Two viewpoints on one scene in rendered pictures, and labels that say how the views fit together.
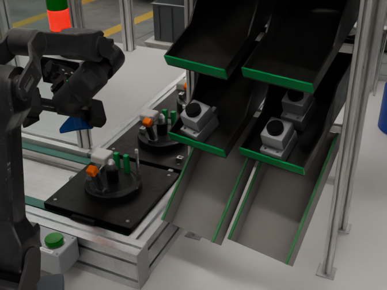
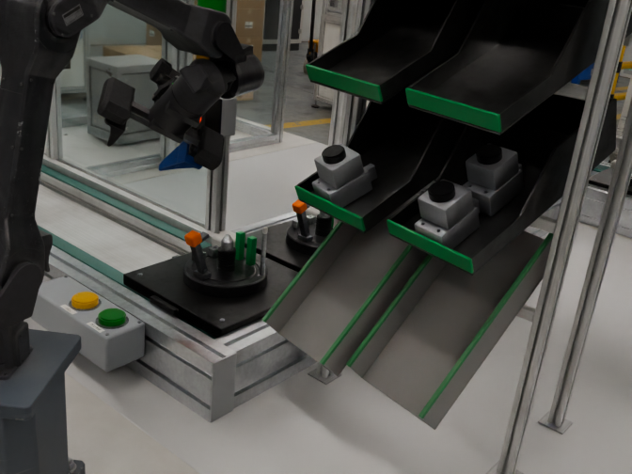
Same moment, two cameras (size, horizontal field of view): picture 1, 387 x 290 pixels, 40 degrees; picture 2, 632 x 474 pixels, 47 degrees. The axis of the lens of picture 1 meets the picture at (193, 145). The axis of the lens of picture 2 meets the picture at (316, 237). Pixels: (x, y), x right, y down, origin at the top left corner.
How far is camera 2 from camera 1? 0.27 m
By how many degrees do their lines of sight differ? 14
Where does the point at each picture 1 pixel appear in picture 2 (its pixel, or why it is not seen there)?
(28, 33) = not seen: outside the picture
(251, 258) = (393, 426)
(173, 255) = (279, 392)
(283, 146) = (447, 221)
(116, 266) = (186, 378)
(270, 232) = (416, 372)
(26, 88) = (67, 19)
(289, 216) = (450, 353)
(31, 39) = not seen: outside the picture
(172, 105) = not seen: hidden behind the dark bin
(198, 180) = (333, 279)
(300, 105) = (491, 169)
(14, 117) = (39, 54)
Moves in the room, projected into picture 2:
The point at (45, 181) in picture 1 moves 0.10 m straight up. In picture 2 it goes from (146, 260) to (147, 212)
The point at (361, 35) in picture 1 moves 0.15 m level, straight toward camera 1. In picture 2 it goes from (603, 71) to (565, 86)
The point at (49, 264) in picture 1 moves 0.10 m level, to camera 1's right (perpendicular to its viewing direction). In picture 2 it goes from (95, 349) to (157, 364)
